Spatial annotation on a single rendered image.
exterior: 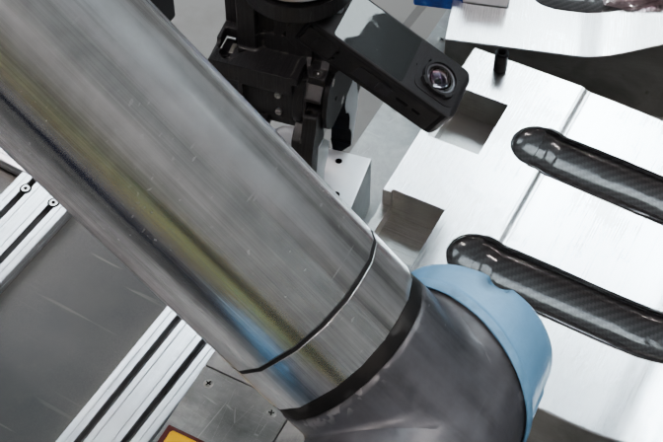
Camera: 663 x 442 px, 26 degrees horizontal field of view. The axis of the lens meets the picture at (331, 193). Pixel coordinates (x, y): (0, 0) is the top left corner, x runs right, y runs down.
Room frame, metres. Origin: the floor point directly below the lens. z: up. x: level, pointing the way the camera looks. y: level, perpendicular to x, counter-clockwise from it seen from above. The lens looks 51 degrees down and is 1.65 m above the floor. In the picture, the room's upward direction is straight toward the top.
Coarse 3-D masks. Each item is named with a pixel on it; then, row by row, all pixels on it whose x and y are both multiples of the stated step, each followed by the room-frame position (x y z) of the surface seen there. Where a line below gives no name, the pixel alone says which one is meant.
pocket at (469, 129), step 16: (464, 96) 0.71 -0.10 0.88; (480, 96) 0.71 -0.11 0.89; (464, 112) 0.71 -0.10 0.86; (480, 112) 0.71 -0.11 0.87; (496, 112) 0.70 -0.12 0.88; (448, 128) 0.70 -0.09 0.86; (464, 128) 0.70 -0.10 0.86; (480, 128) 0.70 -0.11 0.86; (464, 144) 0.68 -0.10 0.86; (480, 144) 0.68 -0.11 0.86
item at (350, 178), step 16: (336, 160) 0.68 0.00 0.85; (352, 160) 0.68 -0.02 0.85; (368, 160) 0.68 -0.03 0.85; (336, 176) 0.66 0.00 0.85; (352, 176) 0.66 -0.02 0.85; (368, 176) 0.67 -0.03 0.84; (336, 192) 0.65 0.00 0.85; (352, 192) 0.65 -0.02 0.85; (368, 192) 0.67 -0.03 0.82; (352, 208) 0.63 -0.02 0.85
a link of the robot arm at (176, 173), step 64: (0, 0) 0.34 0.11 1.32; (64, 0) 0.35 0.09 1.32; (128, 0) 0.36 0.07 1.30; (0, 64) 0.33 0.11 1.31; (64, 64) 0.33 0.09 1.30; (128, 64) 0.34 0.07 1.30; (192, 64) 0.35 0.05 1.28; (0, 128) 0.33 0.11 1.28; (64, 128) 0.32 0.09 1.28; (128, 128) 0.32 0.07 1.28; (192, 128) 0.33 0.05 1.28; (256, 128) 0.34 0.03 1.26; (64, 192) 0.32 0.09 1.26; (128, 192) 0.31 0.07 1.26; (192, 192) 0.31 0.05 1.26; (256, 192) 0.32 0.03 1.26; (320, 192) 0.33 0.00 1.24; (128, 256) 0.31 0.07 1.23; (192, 256) 0.30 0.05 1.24; (256, 256) 0.30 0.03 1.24; (320, 256) 0.31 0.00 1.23; (384, 256) 0.32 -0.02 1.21; (192, 320) 0.30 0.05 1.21; (256, 320) 0.29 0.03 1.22; (320, 320) 0.29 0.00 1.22; (384, 320) 0.30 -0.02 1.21; (448, 320) 0.31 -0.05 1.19; (512, 320) 0.32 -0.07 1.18; (256, 384) 0.29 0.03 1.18; (320, 384) 0.28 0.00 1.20; (384, 384) 0.28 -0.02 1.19; (448, 384) 0.28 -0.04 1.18; (512, 384) 0.29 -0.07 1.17
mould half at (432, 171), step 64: (512, 64) 0.74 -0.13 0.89; (512, 128) 0.67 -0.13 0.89; (576, 128) 0.68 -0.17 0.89; (640, 128) 0.68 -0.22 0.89; (448, 192) 0.62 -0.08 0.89; (512, 192) 0.62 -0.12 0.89; (576, 192) 0.62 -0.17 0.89; (576, 256) 0.57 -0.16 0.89; (640, 256) 0.57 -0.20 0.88; (576, 384) 0.47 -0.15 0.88; (640, 384) 0.47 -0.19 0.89
